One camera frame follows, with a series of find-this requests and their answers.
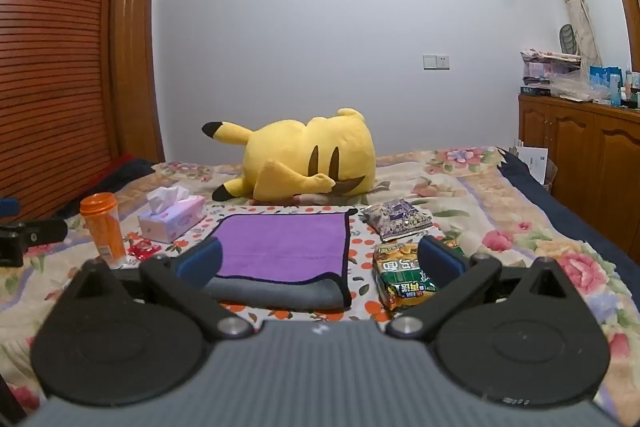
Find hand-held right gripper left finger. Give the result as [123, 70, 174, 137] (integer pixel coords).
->
[61, 236, 254, 343]

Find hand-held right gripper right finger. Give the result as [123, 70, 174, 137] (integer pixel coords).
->
[386, 234, 582, 343]

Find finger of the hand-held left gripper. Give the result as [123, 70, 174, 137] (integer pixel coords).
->
[0, 218, 69, 269]

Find purple and grey towel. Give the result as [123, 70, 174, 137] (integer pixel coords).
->
[202, 212, 354, 312]

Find green snack packet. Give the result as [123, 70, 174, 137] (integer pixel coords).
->
[372, 242, 442, 312]

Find pink tissue box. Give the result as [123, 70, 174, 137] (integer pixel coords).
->
[137, 186, 207, 244]

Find red candy packet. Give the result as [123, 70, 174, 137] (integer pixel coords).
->
[127, 240, 162, 259]

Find purple snack packet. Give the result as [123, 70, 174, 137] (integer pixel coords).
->
[360, 200, 434, 243]

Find orange plastic bottle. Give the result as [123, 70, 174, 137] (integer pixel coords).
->
[79, 192, 127, 269]

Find dark cloth with red edge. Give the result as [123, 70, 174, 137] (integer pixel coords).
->
[52, 154, 157, 220]

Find white paper box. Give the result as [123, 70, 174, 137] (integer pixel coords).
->
[514, 145, 559, 194]

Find dark blue blanket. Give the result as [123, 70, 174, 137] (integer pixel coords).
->
[499, 146, 640, 295]

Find yellow plush toy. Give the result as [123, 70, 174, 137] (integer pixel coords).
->
[201, 107, 377, 203]

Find wooden louvered wardrobe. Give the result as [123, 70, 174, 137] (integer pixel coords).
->
[0, 0, 167, 224]

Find wooden cabinet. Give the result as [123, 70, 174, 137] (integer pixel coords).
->
[517, 94, 640, 254]

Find wooden door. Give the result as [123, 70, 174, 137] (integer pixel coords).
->
[109, 0, 167, 164]

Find pile of boxes and bottles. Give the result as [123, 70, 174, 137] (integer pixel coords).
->
[519, 49, 640, 110]

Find small desk fan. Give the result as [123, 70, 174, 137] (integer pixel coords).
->
[558, 23, 582, 58]

